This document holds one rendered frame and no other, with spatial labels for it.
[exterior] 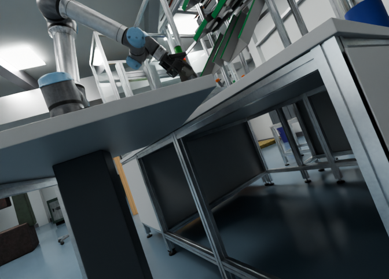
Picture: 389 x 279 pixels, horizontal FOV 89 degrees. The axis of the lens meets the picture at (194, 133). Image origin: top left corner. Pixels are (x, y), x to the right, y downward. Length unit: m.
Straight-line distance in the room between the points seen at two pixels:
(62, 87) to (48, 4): 0.38
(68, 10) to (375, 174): 1.13
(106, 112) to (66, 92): 0.49
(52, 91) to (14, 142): 0.47
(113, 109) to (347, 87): 0.44
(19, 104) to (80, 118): 5.36
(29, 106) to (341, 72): 5.56
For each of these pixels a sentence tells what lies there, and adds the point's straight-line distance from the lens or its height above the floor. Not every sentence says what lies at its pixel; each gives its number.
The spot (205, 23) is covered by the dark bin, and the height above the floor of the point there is 1.19.
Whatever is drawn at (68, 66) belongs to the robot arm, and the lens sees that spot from 1.09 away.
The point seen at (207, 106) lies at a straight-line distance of 0.70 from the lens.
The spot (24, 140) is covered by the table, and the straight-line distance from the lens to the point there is 0.43.
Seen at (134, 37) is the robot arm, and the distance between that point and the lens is 0.95.
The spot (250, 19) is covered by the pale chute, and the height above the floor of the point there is 1.08.
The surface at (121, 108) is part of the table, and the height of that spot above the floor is 0.84.
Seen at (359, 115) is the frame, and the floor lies 0.67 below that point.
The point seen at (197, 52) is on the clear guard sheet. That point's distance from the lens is 2.78.
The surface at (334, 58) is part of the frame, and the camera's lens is 0.48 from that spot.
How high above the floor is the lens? 0.73
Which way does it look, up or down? 4 degrees up
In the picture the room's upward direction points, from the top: 20 degrees counter-clockwise
